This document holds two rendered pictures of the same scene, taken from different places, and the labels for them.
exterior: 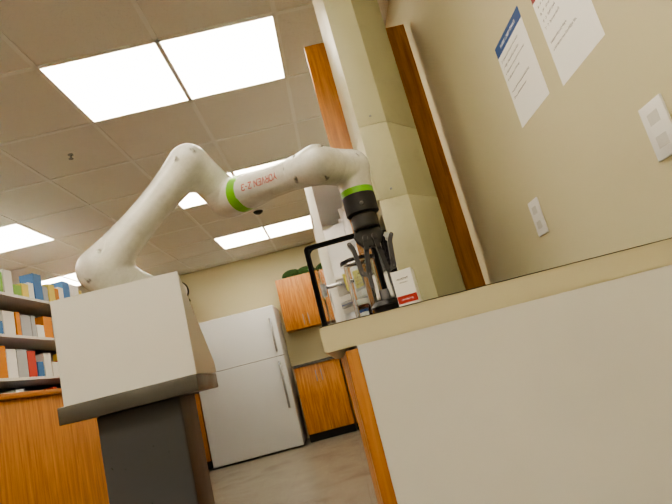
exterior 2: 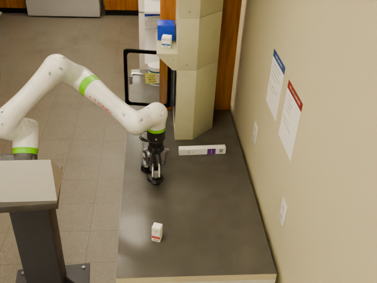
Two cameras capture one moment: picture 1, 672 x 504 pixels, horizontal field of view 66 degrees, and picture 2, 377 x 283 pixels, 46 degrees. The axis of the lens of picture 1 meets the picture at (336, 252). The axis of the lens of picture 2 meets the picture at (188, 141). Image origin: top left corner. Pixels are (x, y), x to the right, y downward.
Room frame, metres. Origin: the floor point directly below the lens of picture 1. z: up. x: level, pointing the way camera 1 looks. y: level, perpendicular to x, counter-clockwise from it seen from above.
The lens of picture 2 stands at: (-0.46, -0.15, 2.50)
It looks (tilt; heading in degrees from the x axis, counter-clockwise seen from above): 34 degrees down; 357
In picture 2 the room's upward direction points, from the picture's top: 3 degrees clockwise
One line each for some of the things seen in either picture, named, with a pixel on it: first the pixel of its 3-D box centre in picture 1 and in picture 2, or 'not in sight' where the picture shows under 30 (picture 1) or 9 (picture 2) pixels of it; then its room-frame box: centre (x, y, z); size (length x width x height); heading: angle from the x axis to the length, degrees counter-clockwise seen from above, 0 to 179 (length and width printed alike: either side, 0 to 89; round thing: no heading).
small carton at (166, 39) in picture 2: not in sight; (166, 41); (1.94, -0.14, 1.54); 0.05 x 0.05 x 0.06; 80
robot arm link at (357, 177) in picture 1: (350, 173); (155, 117); (1.38, -0.09, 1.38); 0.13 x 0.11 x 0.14; 136
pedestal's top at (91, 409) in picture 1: (147, 396); (28, 187); (1.38, 0.57, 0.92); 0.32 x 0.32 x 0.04; 8
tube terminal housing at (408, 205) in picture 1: (412, 225); (196, 72); (2.00, -0.32, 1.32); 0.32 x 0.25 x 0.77; 3
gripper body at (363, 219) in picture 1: (367, 231); (156, 146); (1.39, -0.10, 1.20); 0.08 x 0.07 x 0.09; 92
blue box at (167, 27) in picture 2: not in sight; (165, 30); (2.07, -0.13, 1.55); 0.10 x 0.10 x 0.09; 3
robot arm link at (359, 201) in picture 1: (360, 207); (156, 133); (1.39, -0.10, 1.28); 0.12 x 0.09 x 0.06; 2
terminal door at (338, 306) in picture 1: (348, 282); (147, 78); (2.16, -0.02, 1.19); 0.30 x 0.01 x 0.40; 85
